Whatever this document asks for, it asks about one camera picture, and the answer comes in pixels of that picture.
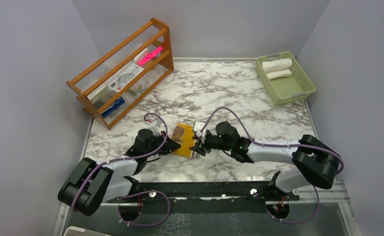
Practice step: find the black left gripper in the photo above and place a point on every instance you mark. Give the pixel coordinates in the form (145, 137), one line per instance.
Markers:
(170, 146)

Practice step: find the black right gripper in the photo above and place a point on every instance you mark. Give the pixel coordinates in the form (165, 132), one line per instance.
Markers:
(199, 146)

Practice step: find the yellow towel white trim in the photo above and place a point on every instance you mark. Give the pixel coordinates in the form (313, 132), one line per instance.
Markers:
(183, 135)

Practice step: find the white terry towel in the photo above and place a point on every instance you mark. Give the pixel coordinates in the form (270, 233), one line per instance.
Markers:
(277, 68)

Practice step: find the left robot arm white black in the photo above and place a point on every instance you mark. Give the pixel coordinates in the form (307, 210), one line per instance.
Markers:
(91, 184)

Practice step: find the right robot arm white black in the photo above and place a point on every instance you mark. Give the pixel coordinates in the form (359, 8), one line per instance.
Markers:
(314, 163)

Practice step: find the small green staples box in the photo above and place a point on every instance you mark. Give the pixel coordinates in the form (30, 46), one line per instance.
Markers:
(135, 90)

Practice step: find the blue pen pack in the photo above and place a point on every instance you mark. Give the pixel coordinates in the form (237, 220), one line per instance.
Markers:
(115, 105)

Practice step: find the ruler set clear package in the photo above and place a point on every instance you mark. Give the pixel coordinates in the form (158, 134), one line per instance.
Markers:
(125, 76)

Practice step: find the wooden shelf rack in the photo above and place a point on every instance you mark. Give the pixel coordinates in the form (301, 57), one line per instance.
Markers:
(146, 39)

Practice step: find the green stapler box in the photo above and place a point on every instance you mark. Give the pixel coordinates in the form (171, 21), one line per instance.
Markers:
(100, 95)

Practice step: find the pink plastic tool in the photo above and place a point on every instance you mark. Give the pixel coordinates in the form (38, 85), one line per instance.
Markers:
(149, 56)

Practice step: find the light green plastic basket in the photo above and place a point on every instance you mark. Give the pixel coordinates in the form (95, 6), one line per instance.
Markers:
(289, 89)

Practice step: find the white bin corner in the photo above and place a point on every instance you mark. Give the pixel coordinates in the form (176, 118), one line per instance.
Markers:
(76, 231)

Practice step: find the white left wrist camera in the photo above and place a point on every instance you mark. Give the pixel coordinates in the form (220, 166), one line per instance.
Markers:
(157, 127)

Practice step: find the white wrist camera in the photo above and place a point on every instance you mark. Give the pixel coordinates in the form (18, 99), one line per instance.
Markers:
(157, 127)
(199, 130)

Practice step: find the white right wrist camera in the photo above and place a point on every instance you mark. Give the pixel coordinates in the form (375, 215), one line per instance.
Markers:
(199, 130)

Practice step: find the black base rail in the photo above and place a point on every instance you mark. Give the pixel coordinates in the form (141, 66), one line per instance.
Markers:
(202, 197)

